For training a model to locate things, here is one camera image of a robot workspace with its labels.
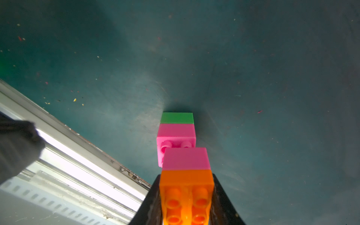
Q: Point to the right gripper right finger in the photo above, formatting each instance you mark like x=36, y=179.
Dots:
x=222, y=211

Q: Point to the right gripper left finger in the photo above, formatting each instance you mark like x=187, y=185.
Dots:
x=150, y=211

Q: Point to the orange lego brick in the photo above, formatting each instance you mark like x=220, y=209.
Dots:
x=186, y=196

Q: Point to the pink lego brick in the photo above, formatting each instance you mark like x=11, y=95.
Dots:
x=172, y=135
x=181, y=159

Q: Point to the green lego brick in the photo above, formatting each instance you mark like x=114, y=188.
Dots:
x=177, y=118

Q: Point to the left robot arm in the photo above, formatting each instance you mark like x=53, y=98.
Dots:
x=21, y=145

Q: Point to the green table mat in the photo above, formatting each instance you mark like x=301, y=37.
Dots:
x=274, y=87

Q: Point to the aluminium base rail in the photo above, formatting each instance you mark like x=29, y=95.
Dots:
x=72, y=183

